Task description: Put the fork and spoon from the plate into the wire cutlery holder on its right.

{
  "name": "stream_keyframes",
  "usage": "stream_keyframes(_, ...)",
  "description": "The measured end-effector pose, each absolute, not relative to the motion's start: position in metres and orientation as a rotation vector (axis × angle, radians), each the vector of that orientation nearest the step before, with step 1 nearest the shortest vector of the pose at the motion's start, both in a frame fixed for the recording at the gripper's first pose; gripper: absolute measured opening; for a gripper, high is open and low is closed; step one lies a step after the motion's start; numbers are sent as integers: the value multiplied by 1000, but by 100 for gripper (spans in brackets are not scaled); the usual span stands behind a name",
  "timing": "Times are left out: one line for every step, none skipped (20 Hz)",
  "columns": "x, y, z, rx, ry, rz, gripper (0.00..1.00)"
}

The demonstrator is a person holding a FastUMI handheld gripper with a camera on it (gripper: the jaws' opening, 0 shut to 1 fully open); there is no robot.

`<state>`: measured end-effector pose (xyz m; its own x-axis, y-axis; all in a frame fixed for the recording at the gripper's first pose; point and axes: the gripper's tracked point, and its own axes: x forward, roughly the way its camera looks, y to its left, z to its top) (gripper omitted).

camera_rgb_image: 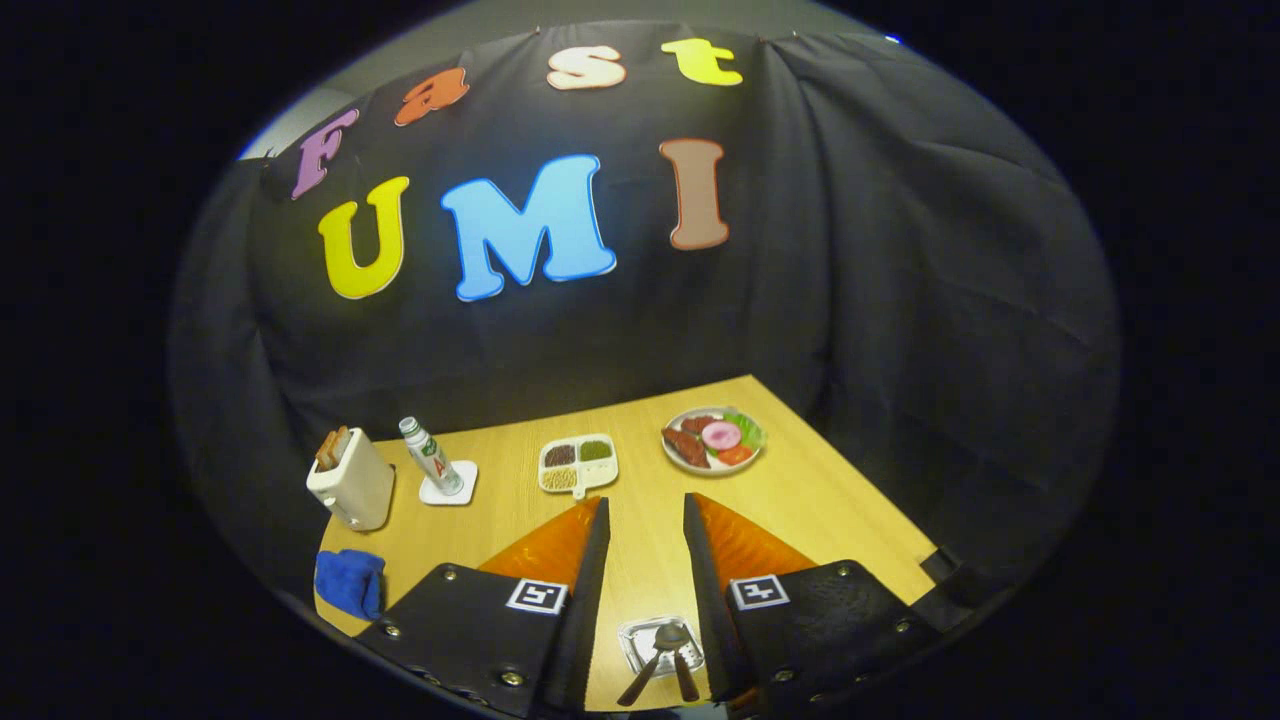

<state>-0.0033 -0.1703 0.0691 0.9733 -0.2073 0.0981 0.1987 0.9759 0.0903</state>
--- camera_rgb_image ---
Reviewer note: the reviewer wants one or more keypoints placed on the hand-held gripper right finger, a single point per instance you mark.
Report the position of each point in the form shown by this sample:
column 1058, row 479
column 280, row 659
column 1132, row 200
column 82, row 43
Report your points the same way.
column 705, row 600

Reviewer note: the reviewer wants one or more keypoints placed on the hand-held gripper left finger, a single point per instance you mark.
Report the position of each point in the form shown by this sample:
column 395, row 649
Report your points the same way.
column 585, row 600

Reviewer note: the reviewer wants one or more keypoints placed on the yellow soybeans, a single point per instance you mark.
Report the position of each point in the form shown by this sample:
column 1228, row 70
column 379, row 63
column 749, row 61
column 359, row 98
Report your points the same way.
column 560, row 479

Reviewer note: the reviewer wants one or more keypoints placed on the white divided dish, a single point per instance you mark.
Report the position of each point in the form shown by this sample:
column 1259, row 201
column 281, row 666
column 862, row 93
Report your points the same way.
column 598, row 475

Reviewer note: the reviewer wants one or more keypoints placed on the white food plate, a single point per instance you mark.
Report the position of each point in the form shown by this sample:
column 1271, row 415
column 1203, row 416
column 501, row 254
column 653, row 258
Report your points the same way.
column 725, row 469

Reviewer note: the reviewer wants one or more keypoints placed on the dark red beans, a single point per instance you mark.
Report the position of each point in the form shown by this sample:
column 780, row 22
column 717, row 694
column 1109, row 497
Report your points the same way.
column 560, row 455

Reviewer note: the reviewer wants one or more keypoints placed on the red tomato slice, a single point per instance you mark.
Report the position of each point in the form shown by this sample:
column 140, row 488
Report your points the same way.
column 736, row 456

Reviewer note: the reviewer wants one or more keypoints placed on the green mung beans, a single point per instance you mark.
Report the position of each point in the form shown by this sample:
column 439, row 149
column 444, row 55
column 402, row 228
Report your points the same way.
column 596, row 450

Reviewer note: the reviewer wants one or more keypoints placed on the brown meat slices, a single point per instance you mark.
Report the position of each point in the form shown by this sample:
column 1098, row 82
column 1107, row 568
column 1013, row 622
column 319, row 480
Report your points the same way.
column 685, row 445

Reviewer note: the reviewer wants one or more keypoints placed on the green lettuce leaf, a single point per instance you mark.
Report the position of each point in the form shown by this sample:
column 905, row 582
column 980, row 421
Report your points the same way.
column 752, row 430

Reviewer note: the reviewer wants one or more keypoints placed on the white square coaster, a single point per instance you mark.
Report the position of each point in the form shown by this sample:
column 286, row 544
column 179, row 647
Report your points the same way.
column 435, row 498

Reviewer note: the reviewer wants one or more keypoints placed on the white drink bottle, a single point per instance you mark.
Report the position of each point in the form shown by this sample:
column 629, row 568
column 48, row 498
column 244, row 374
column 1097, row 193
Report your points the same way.
column 432, row 460

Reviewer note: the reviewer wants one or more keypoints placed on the blue cloth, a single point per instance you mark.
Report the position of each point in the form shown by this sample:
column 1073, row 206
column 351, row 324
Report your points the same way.
column 345, row 585

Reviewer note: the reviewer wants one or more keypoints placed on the black table clamp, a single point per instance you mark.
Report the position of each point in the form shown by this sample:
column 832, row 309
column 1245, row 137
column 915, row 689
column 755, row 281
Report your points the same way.
column 945, row 565

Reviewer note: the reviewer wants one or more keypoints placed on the white toaster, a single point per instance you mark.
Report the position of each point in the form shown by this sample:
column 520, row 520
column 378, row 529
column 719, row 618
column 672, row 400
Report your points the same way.
column 360, row 490

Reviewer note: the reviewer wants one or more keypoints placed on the brown toast slice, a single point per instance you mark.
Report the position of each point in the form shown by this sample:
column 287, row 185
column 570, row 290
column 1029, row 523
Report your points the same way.
column 342, row 440
column 326, row 455

